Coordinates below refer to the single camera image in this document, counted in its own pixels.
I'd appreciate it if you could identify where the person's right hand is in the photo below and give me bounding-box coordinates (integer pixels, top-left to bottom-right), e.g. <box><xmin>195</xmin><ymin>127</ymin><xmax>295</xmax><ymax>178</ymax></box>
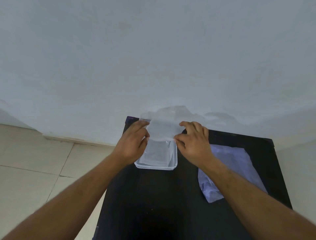
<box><xmin>174</xmin><ymin>121</ymin><xmax>215</xmax><ymax>169</ymax></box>

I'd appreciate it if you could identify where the person's left hand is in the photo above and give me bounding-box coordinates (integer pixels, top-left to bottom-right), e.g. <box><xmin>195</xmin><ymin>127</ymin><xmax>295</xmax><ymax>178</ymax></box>
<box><xmin>112</xmin><ymin>120</ymin><xmax>150</xmax><ymax>166</ymax></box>

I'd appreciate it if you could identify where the clear plastic bag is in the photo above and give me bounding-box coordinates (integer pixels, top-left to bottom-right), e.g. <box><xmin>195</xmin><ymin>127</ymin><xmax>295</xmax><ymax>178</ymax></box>
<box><xmin>140</xmin><ymin>106</ymin><xmax>198</xmax><ymax>142</ymax></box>

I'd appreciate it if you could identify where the person's right forearm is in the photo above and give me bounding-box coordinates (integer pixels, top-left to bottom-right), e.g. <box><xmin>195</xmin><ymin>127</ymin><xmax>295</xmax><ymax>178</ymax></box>
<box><xmin>197</xmin><ymin>156</ymin><xmax>316</xmax><ymax>240</ymax></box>

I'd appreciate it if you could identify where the person's left forearm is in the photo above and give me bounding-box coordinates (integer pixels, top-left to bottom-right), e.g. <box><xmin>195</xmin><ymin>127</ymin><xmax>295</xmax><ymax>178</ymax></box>
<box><xmin>0</xmin><ymin>151</ymin><xmax>135</xmax><ymax>240</ymax></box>

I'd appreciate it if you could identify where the folded clear plastic sheet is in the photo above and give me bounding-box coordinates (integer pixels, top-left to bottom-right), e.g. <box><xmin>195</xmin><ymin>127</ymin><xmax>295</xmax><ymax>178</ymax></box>
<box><xmin>142</xmin><ymin>140</ymin><xmax>174</xmax><ymax>166</ymax></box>

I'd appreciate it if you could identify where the clear plastic container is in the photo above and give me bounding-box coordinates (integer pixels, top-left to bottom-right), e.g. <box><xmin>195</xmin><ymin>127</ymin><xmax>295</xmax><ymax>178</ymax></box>
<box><xmin>134</xmin><ymin>118</ymin><xmax>178</xmax><ymax>171</ymax></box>

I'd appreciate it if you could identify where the pale purple plastic bag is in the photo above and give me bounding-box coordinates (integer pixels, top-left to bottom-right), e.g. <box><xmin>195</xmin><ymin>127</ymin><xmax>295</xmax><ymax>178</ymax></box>
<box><xmin>197</xmin><ymin>144</ymin><xmax>268</xmax><ymax>204</ymax></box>

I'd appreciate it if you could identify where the black table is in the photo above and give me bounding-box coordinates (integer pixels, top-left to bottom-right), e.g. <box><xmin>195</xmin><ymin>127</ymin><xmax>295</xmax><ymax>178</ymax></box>
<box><xmin>92</xmin><ymin>116</ymin><xmax>293</xmax><ymax>240</ymax></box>

